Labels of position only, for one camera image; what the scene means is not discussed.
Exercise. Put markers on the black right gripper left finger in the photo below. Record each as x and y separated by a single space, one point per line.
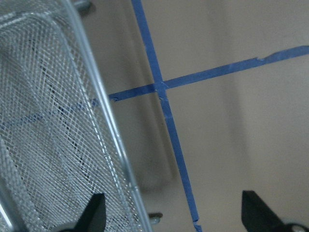
93 218

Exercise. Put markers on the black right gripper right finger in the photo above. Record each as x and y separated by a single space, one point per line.
256 216

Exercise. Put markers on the silver mesh top tray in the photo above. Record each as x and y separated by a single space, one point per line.
59 142

